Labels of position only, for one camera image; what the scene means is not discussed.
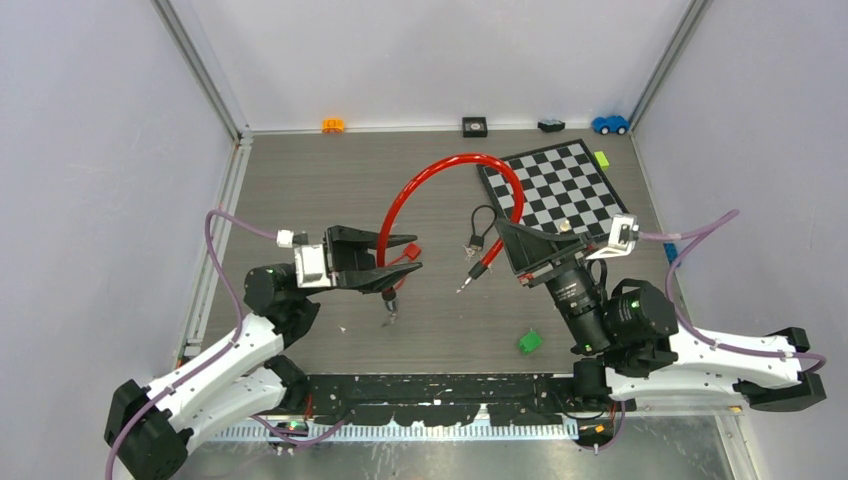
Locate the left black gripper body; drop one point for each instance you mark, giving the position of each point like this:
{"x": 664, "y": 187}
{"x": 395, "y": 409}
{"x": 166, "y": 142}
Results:
{"x": 341, "y": 256}

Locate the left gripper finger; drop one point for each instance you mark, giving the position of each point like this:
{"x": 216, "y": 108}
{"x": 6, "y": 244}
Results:
{"x": 349, "y": 239}
{"x": 375, "y": 280}

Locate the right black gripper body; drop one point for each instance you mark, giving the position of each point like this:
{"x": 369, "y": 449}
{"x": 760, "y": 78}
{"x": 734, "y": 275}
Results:
{"x": 566, "y": 280}

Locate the red cable padlock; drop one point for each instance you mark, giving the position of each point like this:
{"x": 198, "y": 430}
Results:
{"x": 410, "y": 254}

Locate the black cable padlock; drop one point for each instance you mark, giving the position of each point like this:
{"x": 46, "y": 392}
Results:
{"x": 477, "y": 240}

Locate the small silver keys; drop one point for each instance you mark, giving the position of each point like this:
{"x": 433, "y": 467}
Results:
{"x": 472, "y": 252}

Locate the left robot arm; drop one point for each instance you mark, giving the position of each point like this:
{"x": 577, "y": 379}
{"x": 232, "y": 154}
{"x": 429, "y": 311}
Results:
{"x": 152, "y": 429}

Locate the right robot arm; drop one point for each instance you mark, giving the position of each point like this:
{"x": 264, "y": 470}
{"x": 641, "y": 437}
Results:
{"x": 632, "y": 341}

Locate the black white chessboard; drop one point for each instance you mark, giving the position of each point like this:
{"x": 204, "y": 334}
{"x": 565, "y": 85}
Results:
{"x": 564, "y": 183}

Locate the green toy brick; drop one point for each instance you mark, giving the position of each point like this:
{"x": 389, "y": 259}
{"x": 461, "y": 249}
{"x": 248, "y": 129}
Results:
{"x": 529, "y": 342}

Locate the blue toy brick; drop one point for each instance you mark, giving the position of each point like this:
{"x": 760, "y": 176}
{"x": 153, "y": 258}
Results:
{"x": 671, "y": 252}

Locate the lime green block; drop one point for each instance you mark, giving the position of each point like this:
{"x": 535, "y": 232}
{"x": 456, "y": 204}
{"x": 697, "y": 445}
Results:
{"x": 602, "y": 160}

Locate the orange toy block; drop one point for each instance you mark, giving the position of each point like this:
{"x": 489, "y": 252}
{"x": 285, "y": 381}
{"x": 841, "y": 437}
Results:
{"x": 333, "y": 125}

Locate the small black toy car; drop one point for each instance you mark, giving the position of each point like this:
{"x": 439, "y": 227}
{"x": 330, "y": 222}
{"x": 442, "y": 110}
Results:
{"x": 550, "y": 125}

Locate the small black box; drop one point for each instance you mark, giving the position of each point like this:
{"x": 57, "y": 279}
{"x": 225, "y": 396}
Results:
{"x": 474, "y": 127}

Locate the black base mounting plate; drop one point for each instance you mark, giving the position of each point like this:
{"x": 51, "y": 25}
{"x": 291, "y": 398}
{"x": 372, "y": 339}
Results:
{"x": 524, "y": 399}

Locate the blue toy car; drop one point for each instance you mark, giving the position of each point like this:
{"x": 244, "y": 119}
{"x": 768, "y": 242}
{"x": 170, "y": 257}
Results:
{"x": 610, "y": 124}

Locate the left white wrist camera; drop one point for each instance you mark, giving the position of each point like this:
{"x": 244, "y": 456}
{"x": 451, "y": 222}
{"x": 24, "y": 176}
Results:
{"x": 310, "y": 259}

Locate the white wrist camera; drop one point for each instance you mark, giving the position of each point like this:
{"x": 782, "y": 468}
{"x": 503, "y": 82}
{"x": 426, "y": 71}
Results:
{"x": 621, "y": 240}
{"x": 310, "y": 259}

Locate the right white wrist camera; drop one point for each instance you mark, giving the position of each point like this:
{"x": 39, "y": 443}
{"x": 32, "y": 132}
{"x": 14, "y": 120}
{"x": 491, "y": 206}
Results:
{"x": 621, "y": 240}

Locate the aluminium front rail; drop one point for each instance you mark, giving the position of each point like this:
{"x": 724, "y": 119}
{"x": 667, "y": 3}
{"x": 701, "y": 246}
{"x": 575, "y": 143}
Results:
{"x": 201, "y": 408}

